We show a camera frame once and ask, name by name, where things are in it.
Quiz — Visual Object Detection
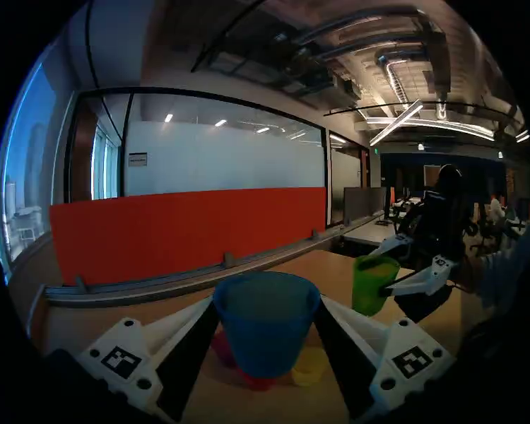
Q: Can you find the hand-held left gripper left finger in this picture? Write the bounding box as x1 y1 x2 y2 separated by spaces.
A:
76 295 221 423

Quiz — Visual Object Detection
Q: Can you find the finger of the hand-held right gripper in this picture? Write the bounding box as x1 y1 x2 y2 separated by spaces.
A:
381 254 455 298
369 234 416 258

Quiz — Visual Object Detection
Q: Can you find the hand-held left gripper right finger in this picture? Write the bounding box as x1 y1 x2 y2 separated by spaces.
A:
314 294 456 423

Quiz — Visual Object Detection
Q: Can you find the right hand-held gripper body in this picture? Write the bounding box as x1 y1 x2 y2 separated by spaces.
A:
394 163 470 324

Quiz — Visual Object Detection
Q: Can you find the green plastic cup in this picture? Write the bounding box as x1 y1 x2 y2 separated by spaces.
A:
351 254 401 317

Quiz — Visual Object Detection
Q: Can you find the blue plastic cup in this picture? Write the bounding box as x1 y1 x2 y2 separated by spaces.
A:
213 271 322 380

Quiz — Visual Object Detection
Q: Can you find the person's right forearm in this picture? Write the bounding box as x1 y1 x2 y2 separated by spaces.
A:
480 220 530 311

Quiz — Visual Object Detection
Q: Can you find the grey desk screen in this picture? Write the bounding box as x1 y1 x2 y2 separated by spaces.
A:
343 187 388 225

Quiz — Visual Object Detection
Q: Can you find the yellow plastic cup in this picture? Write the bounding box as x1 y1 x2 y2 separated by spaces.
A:
290 348 326 388

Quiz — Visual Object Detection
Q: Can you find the pink plastic cup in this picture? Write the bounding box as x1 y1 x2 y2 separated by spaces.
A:
210 331 238 368

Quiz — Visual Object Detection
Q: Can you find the red desk screen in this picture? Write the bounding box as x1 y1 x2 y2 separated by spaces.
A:
26 187 346 311

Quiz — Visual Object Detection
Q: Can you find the red plastic cup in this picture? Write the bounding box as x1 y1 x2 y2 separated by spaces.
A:
238 368 278 392

